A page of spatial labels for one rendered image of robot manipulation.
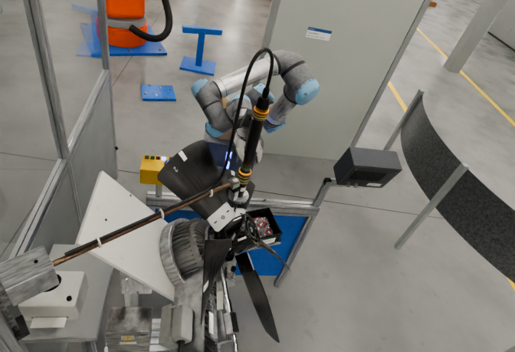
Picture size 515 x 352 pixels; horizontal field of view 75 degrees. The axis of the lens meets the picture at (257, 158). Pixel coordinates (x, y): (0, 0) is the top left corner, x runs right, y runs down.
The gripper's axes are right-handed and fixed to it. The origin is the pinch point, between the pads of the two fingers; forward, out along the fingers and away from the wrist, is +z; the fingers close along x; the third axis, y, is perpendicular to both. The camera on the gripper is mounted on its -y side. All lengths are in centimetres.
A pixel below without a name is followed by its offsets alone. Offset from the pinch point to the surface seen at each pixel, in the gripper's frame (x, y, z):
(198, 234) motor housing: 12.2, 30.4, 6.6
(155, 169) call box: 31, 42, -35
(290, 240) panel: -48, 95, -39
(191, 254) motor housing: 14.1, 32.0, 13.6
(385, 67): -147, 38, -182
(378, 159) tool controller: -71, 25, -36
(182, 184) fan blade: 19.2, 12.7, 1.0
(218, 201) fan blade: 6.9, 19.3, 1.2
